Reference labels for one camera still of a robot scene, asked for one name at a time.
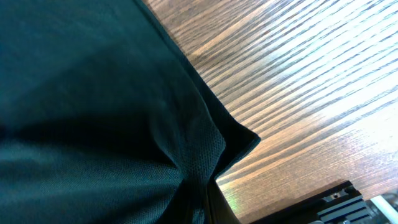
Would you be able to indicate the black polo shirt white logo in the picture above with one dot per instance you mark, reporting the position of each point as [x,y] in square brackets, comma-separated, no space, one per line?
[104,120]

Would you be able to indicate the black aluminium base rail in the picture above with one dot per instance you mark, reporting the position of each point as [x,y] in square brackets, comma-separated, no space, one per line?
[338,205]

